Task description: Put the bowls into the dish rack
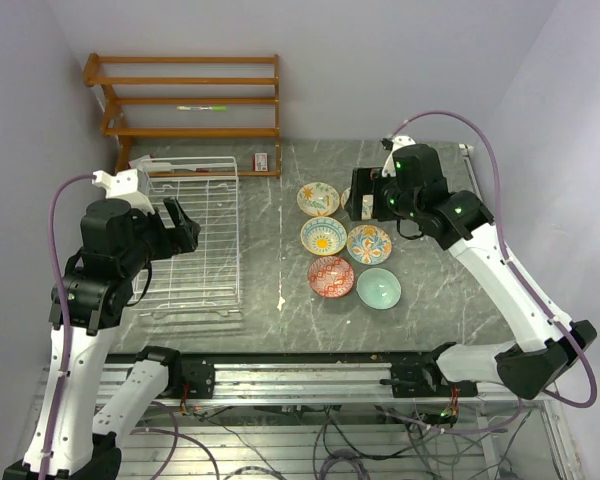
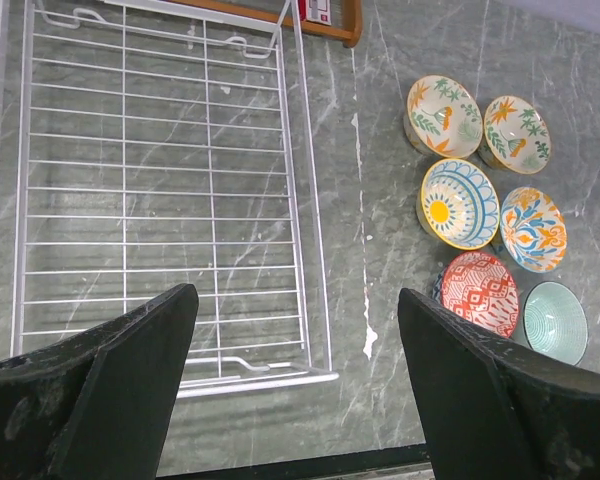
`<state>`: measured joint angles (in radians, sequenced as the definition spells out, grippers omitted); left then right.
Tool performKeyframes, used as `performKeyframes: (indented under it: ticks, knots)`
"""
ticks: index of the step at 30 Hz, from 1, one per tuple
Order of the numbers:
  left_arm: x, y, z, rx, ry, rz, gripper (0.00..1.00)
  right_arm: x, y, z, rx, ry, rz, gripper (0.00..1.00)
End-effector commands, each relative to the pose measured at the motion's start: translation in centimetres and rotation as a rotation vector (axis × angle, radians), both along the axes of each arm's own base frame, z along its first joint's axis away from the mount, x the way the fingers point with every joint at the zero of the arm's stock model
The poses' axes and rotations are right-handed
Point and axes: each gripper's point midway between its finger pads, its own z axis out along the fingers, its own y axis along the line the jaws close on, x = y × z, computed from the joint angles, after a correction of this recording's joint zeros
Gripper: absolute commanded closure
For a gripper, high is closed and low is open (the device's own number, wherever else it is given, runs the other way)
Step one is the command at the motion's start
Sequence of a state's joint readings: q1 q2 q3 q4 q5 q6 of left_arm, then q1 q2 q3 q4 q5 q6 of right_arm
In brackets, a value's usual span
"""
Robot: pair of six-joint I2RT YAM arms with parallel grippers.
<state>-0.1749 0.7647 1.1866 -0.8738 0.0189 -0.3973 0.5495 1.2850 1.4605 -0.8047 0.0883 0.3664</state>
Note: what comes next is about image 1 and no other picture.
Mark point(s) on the white red spatula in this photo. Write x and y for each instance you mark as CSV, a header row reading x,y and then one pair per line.
x,y
173,165

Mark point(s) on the aluminium rail frame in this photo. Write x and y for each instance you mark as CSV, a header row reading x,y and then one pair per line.
x,y
336,416

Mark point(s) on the small red white box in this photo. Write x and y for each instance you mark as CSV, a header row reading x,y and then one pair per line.
x,y
260,162

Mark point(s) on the wooden shelf rack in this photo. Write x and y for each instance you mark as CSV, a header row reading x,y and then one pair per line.
x,y
114,124

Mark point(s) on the orange blue floral bowl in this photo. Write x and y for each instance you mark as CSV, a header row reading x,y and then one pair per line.
x,y
369,245

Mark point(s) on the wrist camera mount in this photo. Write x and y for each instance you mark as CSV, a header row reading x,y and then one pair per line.
x,y
129,185
392,144

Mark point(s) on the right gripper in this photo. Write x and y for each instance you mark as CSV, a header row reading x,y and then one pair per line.
x,y
365,182

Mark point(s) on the yellow sun pattern bowl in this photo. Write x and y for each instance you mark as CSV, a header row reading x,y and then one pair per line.
x,y
323,236

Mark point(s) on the red blue zigzag bowl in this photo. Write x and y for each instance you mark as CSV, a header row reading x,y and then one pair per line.
x,y
331,277

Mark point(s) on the yellow star floral bowl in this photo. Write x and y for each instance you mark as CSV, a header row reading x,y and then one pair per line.
x,y
318,199

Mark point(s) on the pale green celadon bowl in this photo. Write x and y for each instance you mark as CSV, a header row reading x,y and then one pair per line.
x,y
378,288

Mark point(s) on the green white pen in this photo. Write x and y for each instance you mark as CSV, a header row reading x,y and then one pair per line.
x,y
210,108

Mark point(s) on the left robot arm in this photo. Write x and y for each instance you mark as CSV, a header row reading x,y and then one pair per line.
x,y
73,439

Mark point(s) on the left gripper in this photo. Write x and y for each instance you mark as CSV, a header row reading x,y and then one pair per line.
x,y
184,237

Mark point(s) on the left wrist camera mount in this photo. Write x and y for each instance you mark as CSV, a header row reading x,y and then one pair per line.
x,y
129,185

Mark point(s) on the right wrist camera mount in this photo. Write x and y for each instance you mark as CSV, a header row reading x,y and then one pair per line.
x,y
392,144

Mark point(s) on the white wire dish rack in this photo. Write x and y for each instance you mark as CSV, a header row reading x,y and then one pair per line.
x,y
197,199

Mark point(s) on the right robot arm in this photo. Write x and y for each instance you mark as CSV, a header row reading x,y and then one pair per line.
x,y
547,341

